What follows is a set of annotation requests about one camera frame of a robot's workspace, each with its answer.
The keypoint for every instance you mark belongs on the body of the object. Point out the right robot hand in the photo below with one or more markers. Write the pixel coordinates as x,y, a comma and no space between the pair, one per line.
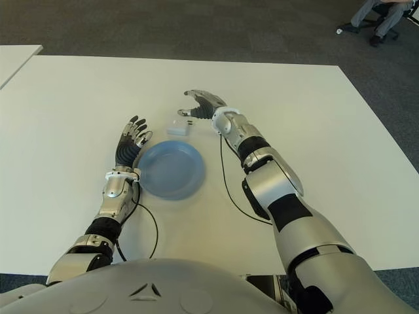
204,104

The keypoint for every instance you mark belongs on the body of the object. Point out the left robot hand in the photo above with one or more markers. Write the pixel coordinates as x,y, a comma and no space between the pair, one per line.
126,152

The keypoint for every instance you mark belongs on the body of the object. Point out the white plug charger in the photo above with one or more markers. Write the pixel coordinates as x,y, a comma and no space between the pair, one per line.
176,129

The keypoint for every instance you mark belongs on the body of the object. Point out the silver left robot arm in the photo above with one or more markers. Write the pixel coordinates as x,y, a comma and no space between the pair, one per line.
114,193

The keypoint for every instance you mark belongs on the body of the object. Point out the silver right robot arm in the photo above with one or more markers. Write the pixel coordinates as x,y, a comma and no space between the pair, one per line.
278,183

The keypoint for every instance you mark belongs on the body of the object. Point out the blue plastic plate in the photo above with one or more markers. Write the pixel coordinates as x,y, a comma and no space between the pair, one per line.
171,170

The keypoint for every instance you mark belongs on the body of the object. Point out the white side table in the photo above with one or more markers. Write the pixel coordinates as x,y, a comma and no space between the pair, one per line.
16,62

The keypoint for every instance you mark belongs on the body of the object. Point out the grey robot torso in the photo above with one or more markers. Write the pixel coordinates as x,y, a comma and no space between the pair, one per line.
147,294

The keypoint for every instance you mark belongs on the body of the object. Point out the person on office chair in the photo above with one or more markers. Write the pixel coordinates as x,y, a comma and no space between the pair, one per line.
381,9

